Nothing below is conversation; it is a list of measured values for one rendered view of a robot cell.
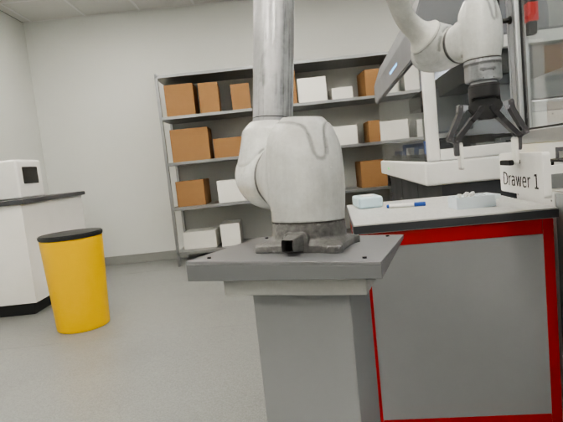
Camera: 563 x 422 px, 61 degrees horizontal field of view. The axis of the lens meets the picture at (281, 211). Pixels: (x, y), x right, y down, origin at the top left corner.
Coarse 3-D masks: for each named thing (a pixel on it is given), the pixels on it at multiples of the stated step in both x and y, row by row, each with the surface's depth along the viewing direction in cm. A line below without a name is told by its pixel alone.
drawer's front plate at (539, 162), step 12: (504, 156) 135; (528, 156) 119; (540, 156) 112; (504, 168) 136; (516, 168) 127; (528, 168) 120; (540, 168) 112; (504, 180) 137; (540, 180) 113; (516, 192) 129; (528, 192) 121; (540, 192) 114
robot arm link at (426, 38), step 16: (400, 0) 119; (400, 16) 124; (416, 16) 127; (416, 32) 128; (432, 32) 127; (416, 48) 130; (432, 48) 128; (416, 64) 137; (432, 64) 132; (448, 64) 129
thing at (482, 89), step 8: (472, 88) 120; (480, 88) 118; (488, 88) 118; (496, 88) 118; (472, 96) 120; (480, 96) 119; (488, 96) 118; (496, 96) 120; (472, 104) 121; (480, 104) 121; (488, 104) 121; (496, 104) 120; (472, 112) 122; (488, 112) 121; (480, 120) 122
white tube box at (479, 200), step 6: (450, 198) 157; (456, 198) 151; (462, 198) 151; (468, 198) 151; (474, 198) 151; (480, 198) 151; (486, 198) 151; (492, 198) 151; (450, 204) 157; (456, 204) 152; (462, 204) 151; (468, 204) 151; (474, 204) 151; (480, 204) 151; (486, 204) 151; (492, 204) 151
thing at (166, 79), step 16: (304, 64) 489; (320, 64) 498; (336, 64) 507; (352, 64) 516; (368, 64) 525; (160, 80) 494; (176, 80) 502; (192, 80) 512; (208, 80) 521; (368, 96) 484; (160, 112) 484; (208, 112) 485; (224, 112) 485; (240, 112) 489; (352, 144) 489; (368, 144) 489; (208, 160) 489; (224, 160) 490; (352, 192) 493; (176, 208) 494; (192, 208) 494; (176, 224) 499; (176, 240) 497
